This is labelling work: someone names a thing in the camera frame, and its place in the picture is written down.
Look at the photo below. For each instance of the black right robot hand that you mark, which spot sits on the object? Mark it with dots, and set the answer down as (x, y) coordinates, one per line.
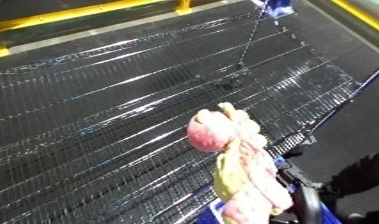
(351, 180)

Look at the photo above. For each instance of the pink soft toy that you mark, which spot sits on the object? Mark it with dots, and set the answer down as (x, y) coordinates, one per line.
(239, 160)

